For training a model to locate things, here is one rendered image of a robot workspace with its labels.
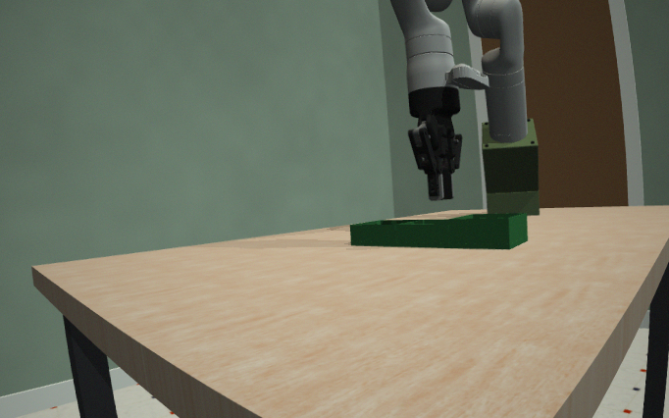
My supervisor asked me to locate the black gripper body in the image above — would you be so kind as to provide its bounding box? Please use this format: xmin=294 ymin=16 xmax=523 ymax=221
xmin=408 ymin=86 xmax=460 ymax=151

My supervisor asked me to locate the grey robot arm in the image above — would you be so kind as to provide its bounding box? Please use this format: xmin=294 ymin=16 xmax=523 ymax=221
xmin=390 ymin=0 xmax=528 ymax=143

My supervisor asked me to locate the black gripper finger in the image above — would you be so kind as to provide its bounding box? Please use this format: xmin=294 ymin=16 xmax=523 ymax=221
xmin=442 ymin=127 xmax=462 ymax=199
xmin=408 ymin=121 xmax=446 ymax=201

